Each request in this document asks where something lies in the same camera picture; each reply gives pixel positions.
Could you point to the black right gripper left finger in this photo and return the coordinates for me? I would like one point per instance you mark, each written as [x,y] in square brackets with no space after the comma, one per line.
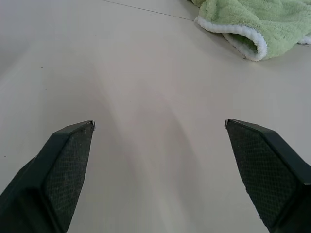
[36,189]

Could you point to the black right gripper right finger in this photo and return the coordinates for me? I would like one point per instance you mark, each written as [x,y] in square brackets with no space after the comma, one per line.
[272,179]

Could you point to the green fleece towel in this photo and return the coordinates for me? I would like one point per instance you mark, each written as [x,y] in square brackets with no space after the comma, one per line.
[279,19]

